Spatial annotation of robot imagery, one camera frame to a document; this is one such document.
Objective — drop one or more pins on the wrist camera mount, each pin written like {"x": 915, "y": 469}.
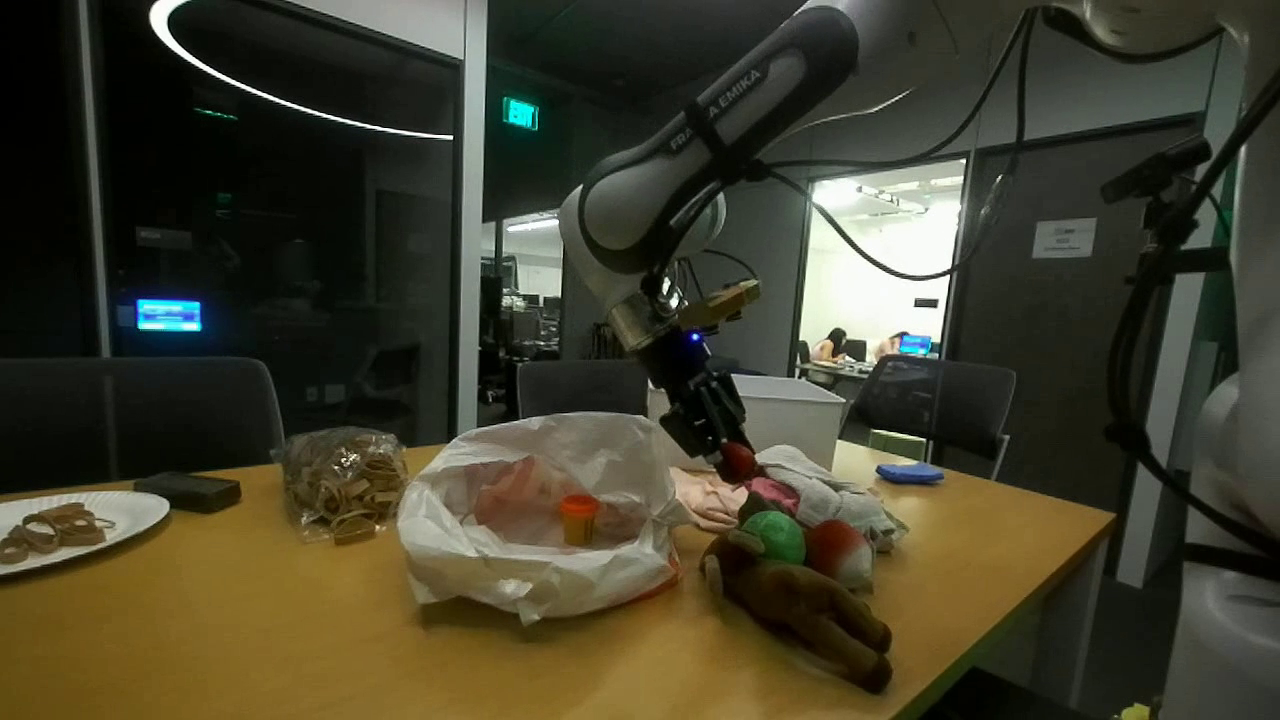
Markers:
{"x": 717, "y": 311}

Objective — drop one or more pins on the black office chair left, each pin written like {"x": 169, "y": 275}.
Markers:
{"x": 105, "y": 419}

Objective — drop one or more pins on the green exit sign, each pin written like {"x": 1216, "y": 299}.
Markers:
{"x": 523, "y": 115}

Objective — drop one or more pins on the white plastic bag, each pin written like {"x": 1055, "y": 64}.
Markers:
{"x": 483, "y": 520}

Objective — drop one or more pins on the green ball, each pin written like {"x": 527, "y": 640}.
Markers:
{"x": 776, "y": 534}

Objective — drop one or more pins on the small black box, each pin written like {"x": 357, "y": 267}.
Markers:
{"x": 194, "y": 493}

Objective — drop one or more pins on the blue flat object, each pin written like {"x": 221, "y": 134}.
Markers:
{"x": 909, "y": 472}

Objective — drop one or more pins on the black office chair right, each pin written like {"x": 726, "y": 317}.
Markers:
{"x": 958, "y": 406}

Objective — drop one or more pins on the white storage box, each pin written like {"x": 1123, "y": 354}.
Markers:
{"x": 788, "y": 408}

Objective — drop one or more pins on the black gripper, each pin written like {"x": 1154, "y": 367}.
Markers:
{"x": 703, "y": 406}

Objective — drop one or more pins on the white paper door sign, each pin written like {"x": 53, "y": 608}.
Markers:
{"x": 1067, "y": 236}

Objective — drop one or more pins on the light pink cloth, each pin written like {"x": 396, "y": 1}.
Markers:
{"x": 704, "y": 498}

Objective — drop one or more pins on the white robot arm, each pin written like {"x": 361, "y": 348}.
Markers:
{"x": 631, "y": 218}

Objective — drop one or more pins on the brown plush toy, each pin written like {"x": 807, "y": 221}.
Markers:
{"x": 807, "y": 608}

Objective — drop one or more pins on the blue lit monitor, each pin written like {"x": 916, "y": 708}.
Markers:
{"x": 169, "y": 315}

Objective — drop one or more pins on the grey towel cloth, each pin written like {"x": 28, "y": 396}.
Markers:
{"x": 827, "y": 498}

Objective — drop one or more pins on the black office chair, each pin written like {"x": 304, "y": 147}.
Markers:
{"x": 105, "y": 419}
{"x": 958, "y": 406}

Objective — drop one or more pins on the black middle chair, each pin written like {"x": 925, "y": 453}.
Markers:
{"x": 582, "y": 384}

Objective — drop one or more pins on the clear bag of snacks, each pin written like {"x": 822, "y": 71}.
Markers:
{"x": 343, "y": 482}

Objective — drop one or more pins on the red fuzzy ball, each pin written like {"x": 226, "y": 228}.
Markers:
{"x": 841, "y": 553}

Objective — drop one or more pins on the magenta pink cloth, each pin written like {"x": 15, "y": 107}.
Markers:
{"x": 773, "y": 493}

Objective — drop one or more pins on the white plate with food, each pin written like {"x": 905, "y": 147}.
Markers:
{"x": 68, "y": 526}

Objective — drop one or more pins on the orange ball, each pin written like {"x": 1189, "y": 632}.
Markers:
{"x": 576, "y": 519}

